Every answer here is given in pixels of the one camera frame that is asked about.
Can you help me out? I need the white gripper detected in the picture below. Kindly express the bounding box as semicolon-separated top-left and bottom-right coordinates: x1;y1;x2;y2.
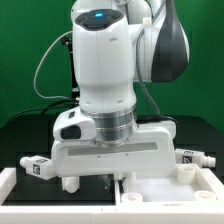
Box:
51;120;176;177

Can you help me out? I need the white square tabletop part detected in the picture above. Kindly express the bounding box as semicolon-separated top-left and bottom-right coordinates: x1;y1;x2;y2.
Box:
115;164;224;206

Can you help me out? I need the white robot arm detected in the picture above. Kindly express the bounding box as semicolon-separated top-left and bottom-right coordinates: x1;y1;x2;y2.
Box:
51;0;189;177

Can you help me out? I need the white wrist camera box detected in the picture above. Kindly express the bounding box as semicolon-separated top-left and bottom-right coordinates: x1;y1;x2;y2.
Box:
53;107;96;141

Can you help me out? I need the black cable on table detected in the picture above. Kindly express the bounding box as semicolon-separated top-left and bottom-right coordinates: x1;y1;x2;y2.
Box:
7;98;81;124

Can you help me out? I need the grey camera cable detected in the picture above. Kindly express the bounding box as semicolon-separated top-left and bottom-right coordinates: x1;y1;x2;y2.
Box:
33;30;74;101

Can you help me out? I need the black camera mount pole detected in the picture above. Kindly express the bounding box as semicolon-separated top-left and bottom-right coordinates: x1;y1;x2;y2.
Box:
61;36;80;98

